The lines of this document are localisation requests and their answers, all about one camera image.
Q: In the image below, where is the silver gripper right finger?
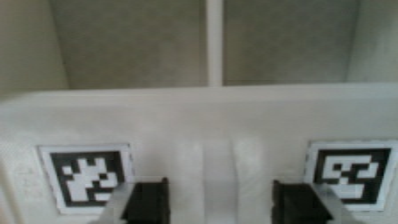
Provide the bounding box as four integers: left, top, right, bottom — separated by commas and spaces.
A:
272, 180, 359, 224

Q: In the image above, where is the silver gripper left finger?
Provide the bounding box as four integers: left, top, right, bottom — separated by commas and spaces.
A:
101, 178, 170, 224

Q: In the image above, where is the white cabinet door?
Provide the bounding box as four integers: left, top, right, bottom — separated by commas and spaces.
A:
0, 84, 398, 224

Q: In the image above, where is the white cabinet body box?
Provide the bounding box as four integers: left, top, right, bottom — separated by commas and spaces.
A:
0, 0, 398, 96

